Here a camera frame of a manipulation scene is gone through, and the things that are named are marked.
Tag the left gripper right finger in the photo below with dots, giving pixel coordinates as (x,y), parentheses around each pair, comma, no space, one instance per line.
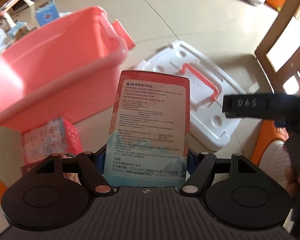
(201,164)

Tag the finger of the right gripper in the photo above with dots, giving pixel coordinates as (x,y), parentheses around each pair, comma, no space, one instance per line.
(260,106)

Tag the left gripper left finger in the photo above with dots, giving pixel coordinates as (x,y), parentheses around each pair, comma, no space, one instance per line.
(97,159)

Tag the large pink figure box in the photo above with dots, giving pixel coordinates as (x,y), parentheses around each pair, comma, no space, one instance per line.
(56,136)

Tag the white bin lid red handle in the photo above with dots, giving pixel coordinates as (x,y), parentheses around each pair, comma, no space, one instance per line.
(208,85)

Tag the tall red blind box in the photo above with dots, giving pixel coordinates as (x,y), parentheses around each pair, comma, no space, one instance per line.
(149,131)

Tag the pink plastic storage bin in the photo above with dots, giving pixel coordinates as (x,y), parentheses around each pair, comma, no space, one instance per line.
(69,67)

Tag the right hand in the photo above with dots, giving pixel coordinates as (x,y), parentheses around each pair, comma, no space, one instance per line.
(292,172)

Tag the orange right slipper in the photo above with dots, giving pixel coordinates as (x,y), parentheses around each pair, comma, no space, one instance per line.
(268,134)

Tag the wooden chair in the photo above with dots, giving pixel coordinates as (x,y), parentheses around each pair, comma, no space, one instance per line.
(279,51)

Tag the blue toy box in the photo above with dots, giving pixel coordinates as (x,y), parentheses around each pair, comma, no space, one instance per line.
(46,13)

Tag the pink white step stool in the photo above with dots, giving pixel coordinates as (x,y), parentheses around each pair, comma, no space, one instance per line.
(14,11)

